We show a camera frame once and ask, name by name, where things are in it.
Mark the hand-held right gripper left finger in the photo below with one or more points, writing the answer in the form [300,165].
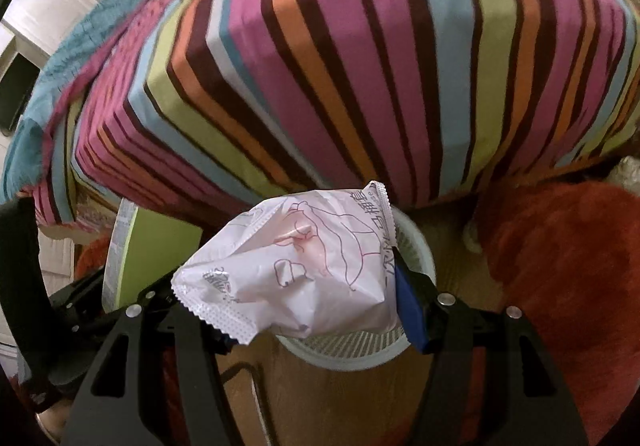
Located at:
[200,338]

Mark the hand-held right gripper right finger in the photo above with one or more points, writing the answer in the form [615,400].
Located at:
[407,311]

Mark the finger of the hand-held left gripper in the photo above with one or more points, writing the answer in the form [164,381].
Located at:
[17,236]
[85,298]

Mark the white mesh wastebasket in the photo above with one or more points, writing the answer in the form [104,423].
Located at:
[350,348]

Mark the large green box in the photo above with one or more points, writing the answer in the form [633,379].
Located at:
[155,246]

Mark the white printed plastic packet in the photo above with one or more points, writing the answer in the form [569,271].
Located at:
[300,266]

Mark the black television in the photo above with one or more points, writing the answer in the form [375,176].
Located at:
[15,91]

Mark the red rug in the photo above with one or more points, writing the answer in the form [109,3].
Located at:
[550,276]

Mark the white wardrobe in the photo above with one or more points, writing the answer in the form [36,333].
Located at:
[45,11]

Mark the bed with striped sheet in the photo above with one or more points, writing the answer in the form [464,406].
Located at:
[350,76]

